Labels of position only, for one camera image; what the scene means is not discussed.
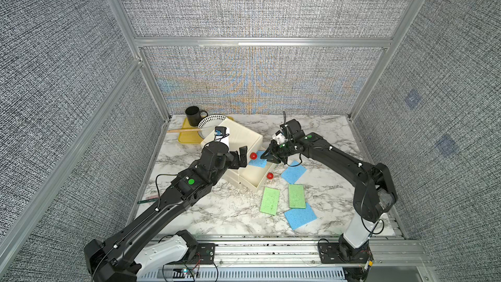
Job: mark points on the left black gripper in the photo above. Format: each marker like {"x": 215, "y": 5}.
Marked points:
{"x": 235, "y": 164}

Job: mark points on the green sponge right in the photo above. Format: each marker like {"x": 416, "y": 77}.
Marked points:
{"x": 296, "y": 196}

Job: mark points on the yellow tray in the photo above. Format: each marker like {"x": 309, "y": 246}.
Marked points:
{"x": 190, "y": 138}

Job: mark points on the blue sponge front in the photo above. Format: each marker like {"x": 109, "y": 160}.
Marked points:
{"x": 298, "y": 217}

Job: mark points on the black mug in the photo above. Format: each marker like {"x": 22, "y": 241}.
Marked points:
{"x": 195, "y": 115}

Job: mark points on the white three-drawer cabinet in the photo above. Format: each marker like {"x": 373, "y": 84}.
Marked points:
{"x": 240, "y": 136}

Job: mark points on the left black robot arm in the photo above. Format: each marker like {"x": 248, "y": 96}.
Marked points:
{"x": 127, "y": 254}

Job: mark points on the blue sponge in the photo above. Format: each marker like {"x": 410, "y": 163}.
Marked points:
{"x": 298, "y": 217}
{"x": 259, "y": 162}
{"x": 293, "y": 173}

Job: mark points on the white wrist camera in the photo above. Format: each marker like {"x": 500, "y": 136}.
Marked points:
{"x": 279, "y": 138}
{"x": 222, "y": 135}

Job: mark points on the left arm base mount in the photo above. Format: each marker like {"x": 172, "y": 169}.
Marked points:
{"x": 183, "y": 248}

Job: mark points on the green sponge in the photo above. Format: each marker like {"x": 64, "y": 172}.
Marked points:
{"x": 296, "y": 196}
{"x": 270, "y": 201}

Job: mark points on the white bowl black pattern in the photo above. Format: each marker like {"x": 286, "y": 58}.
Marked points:
{"x": 209, "y": 123}

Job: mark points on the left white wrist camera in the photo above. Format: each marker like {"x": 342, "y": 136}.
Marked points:
{"x": 222, "y": 135}

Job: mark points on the green sponge left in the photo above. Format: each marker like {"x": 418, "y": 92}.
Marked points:
{"x": 270, "y": 201}

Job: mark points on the aluminium front rail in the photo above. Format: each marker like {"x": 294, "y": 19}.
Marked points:
{"x": 233, "y": 251}

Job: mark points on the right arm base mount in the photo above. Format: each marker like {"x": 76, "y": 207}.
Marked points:
{"x": 344, "y": 253}

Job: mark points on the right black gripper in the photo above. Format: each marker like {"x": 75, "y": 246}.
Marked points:
{"x": 271, "y": 153}

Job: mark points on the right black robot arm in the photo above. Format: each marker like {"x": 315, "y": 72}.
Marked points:
{"x": 374, "y": 190}

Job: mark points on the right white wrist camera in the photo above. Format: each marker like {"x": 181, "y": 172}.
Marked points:
{"x": 279, "y": 138}

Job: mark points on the wooden chopstick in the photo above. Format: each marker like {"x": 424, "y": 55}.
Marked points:
{"x": 183, "y": 130}

